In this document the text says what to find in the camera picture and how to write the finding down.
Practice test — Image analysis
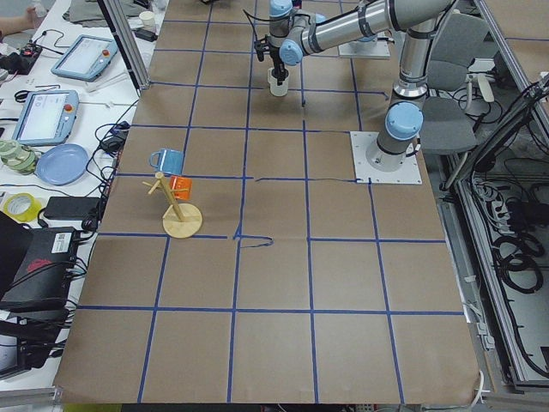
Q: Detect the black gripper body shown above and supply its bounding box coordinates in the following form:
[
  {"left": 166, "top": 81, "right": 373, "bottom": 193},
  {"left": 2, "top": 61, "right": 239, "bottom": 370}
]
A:
[{"left": 255, "top": 36, "right": 284, "bottom": 67}]

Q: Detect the grey white plastic mug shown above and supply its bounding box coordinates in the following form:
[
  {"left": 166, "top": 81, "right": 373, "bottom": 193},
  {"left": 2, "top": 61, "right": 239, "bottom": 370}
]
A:
[{"left": 268, "top": 68, "right": 289, "bottom": 97}]

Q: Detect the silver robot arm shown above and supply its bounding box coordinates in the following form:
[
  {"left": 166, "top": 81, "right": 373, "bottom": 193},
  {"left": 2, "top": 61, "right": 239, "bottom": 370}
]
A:
[
  {"left": 254, "top": 1, "right": 453, "bottom": 91},
  {"left": 357, "top": 33, "right": 395, "bottom": 44}
]

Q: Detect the white paper cup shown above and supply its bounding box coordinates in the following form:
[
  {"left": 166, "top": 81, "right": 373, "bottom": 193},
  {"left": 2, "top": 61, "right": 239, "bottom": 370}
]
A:
[{"left": 139, "top": 10, "right": 156, "bottom": 32}]

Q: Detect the orange translucent cup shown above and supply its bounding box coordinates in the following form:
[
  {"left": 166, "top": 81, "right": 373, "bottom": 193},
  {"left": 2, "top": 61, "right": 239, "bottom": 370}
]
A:
[{"left": 169, "top": 175, "right": 192, "bottom": 201}]

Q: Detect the person's hand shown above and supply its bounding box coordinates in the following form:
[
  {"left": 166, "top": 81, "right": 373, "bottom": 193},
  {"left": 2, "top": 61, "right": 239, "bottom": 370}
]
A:
[{"left": 1, "top": 2, "right": 47, "bottom": 38}]

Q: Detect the blue ceramic mug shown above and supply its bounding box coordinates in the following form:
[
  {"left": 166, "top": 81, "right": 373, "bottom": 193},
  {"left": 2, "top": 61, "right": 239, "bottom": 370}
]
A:
[{"left": 148, "top": 148, "right": 184, "bottom": 175}]

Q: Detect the upper blue teach pendant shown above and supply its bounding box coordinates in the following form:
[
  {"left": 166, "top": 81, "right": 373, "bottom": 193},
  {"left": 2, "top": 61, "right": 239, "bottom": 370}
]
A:
[{"left": 51, "top": 34, "right": 118, "bottom": 82}]

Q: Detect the blue teach pendant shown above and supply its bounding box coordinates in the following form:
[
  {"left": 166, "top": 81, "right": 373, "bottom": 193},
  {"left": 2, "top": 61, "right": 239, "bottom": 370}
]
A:
[
  {"left": 12, "top": 90, "right": 80, "bottom": 147},
  {"left": 51, "top": 34, "right": 118, "bottom": 82}
]

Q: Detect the grey office chair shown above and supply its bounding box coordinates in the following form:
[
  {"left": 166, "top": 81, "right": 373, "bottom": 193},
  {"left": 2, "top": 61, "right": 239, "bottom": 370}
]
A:
[{"left": 418, "top": 12, "right": 492, "bottom": 155}]

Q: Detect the wooden mug tree stand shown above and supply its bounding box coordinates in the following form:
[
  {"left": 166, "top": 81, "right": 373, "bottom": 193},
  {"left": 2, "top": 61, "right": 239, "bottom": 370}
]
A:
[{"left": 144, "top": 172, "right": 202, "bottom": 239}]

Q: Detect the brown paper table cover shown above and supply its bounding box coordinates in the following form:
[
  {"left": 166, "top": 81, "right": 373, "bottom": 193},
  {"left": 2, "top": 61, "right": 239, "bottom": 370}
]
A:
[{"left": 55, "top": 1, "right": 479, "bottom": 405}]

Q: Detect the lower blue teach pendant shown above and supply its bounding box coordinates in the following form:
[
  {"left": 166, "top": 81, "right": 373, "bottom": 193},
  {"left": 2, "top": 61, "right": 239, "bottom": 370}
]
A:
[{"left": 12, "top": 90, "right": 80, "bottom": 147}]

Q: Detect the blue plastic plate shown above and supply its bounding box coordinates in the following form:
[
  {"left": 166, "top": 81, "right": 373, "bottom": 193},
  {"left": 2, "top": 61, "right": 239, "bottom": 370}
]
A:
[{"left": 35, "top": 143, "right": 89, "bottom": 185}]

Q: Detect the black power adapter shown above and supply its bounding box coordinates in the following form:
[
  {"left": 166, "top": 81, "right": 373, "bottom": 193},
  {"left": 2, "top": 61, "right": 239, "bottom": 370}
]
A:
[{"left": 43, "top": 197, "right": 100, "bottom": 221}]

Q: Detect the green tape rolls stack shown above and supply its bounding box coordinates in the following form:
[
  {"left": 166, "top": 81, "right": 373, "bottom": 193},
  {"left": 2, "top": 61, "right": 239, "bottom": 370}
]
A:
[{"left": 1, "top": 140, "right": 39, "bottom": 175}]

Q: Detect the yellow tape roll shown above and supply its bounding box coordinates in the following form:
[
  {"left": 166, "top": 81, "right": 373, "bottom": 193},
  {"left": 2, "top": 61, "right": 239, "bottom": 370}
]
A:
[{"left": 3, "top": 193, "right": 42, "bottom": 222}]

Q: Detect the black computer box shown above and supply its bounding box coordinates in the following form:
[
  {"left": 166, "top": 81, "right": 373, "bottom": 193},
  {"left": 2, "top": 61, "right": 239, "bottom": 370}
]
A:
[{"left": 1, "top": 213, "right": 77, "bottom": 313}]

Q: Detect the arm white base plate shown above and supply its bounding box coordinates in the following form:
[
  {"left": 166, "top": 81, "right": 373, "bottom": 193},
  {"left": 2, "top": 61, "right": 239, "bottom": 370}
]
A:
[
  {"left": 349, "top": 131, "right": 422, "bottom": 185},
  {"left": 338, "top": 40, "right": 390, "bottom": 60}
]

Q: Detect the aluminium frame post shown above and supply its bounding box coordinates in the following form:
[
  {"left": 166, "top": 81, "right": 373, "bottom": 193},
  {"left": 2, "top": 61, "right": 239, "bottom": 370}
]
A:
[{"left": 97, "top": 0, "right": 150, "bottom": 91}]

